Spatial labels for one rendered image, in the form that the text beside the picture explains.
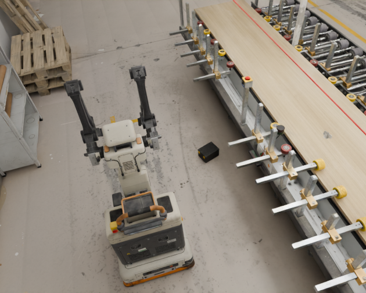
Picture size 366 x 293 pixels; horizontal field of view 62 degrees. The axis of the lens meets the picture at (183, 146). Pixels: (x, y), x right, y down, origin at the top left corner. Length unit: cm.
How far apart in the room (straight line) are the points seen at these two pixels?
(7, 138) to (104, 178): 109
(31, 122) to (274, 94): 307
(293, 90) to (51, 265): 278
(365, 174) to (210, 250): 144
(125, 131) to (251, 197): 170
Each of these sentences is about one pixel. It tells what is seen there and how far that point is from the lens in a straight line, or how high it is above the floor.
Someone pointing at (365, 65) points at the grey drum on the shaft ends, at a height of 82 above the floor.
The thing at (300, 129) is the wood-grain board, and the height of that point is 90.
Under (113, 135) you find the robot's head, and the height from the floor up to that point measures 134.
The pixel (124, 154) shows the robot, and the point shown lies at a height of 121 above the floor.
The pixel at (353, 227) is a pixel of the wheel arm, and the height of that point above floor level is 96.
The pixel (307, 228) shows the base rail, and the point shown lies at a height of 70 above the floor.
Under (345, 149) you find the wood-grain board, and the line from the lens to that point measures 268.
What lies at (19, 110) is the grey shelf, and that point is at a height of 52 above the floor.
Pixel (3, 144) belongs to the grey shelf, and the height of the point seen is 48.
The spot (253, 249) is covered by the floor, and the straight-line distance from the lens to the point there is 304.
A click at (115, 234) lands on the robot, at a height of 81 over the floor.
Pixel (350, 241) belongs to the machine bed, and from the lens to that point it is 243.
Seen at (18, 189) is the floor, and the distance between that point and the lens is 397.
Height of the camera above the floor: 277
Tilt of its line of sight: 48 degrees down
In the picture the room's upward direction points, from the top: 6 degrees counter-clockwise
